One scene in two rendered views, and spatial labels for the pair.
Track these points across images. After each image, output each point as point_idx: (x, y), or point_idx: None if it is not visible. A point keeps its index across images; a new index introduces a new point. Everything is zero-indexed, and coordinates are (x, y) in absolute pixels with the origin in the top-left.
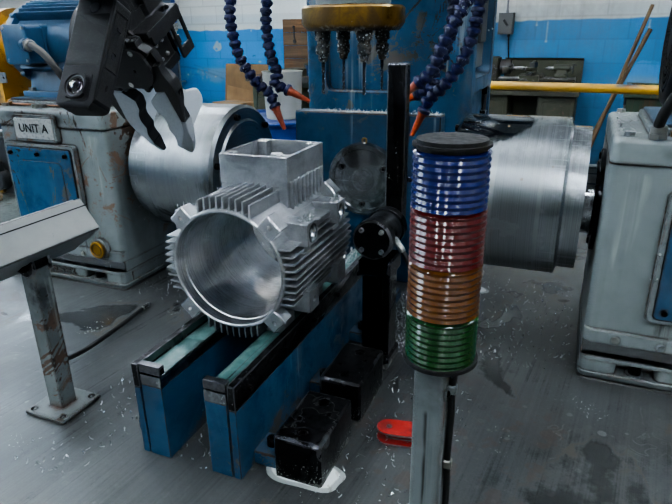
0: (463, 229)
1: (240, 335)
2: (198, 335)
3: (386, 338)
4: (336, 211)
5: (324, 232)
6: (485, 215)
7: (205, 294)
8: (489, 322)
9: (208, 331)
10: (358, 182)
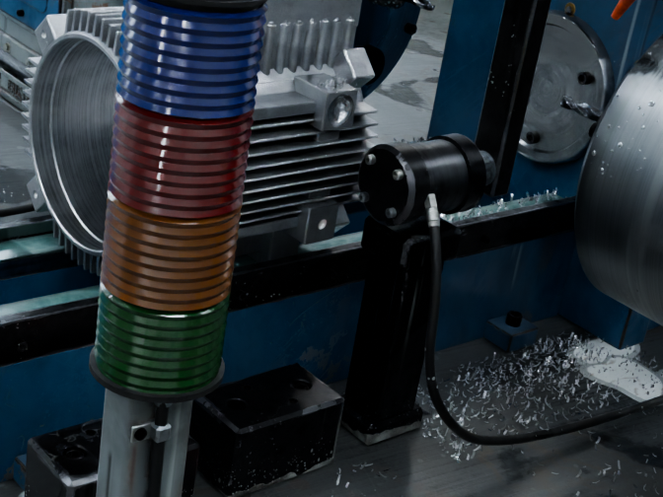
0: (158, 138)
1: (85, 266)
2: (33, 244)
3: (382, 387)
4: (324, 107)
5: (280, 137)
6: (221, 129)
7: (70, 180)
8: (659, 455)
9: (53, 245)
10: (538, 91)
